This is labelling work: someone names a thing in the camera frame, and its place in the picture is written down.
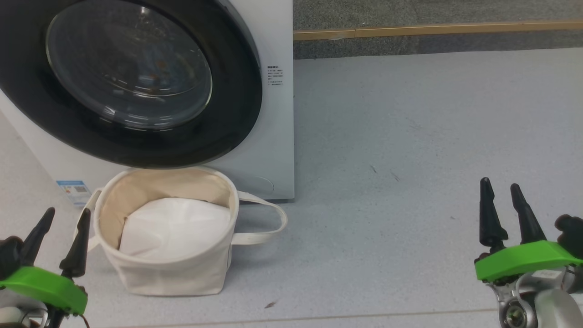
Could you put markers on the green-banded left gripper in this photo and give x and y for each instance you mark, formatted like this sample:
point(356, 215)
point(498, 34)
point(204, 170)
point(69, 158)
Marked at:
point(45, 287)

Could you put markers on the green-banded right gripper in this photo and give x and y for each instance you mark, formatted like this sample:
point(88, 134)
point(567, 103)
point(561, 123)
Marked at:
point(524, 262)

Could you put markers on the black-rimmed glass washer door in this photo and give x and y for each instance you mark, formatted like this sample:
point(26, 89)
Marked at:
point(227, 127)

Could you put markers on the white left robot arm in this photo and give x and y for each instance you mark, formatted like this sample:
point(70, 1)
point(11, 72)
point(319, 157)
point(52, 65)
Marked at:
point(18, 314)

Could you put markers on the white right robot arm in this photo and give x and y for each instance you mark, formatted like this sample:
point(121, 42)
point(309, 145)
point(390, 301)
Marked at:
point(560, 305)

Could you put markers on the white front-load washing machine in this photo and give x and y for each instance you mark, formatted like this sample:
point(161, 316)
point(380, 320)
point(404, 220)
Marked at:
point(278, 136)

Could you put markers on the blue energy label sticker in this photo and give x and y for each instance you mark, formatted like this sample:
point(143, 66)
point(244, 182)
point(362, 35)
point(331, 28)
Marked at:
point(75, 191)

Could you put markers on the white canvas laundry basket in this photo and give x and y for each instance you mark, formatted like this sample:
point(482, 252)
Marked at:
point(173, 278)

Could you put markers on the white cloth pad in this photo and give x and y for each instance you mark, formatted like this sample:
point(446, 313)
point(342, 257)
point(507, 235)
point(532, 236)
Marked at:
point(177, 228)

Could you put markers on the round filter cover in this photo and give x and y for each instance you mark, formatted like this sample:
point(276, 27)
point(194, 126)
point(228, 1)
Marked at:
point(259, 184)

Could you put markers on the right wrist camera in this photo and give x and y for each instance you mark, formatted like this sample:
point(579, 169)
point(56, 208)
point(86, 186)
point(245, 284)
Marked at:
point(514, 310)

